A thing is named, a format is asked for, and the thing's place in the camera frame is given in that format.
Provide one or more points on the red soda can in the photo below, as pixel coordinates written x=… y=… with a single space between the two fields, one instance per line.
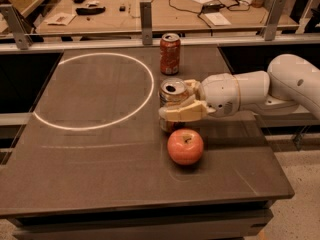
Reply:
x=170 y=53

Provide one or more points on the right metal bracket post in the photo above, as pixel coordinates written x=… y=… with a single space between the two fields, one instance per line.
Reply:
x=270 y=28

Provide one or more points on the black power adapter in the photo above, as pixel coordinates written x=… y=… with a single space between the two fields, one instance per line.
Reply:
x=211 y=7

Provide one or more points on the red apple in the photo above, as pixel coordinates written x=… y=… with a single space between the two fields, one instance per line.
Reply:
x=185 y=147

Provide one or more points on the black device on table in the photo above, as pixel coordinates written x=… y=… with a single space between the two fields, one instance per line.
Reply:
x=85 y=11

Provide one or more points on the metal rail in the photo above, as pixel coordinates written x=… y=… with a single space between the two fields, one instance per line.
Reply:
x=189 y=41

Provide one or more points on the middle metal bracket post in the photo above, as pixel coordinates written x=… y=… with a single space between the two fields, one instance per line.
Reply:
x=146 y=22

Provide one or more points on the left metal bracket post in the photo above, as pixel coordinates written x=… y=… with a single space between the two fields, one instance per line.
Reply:
x=19 y=30

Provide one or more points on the wooden background table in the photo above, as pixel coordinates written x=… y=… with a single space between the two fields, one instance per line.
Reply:
x=180 y=16

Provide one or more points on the metal bracket post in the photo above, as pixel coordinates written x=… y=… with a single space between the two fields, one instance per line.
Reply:
x=146 y=22
x=270 y=28
x=19 y=30

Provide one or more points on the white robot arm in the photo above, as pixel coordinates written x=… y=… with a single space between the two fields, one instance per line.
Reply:
x=288 y=83

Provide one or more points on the white paper card left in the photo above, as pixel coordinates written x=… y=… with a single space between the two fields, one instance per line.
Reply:
x=60 y=19

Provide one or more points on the orange gold soda can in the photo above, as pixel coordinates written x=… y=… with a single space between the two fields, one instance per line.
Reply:
x=172 y=91

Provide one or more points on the white paper card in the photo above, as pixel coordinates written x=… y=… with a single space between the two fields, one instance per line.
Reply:
x=60 y=19
x=217 y=19

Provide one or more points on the white paper card right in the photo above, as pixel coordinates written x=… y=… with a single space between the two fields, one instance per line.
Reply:
x=217 y=19

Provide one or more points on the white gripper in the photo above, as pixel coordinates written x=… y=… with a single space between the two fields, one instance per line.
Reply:
x=219 y=92

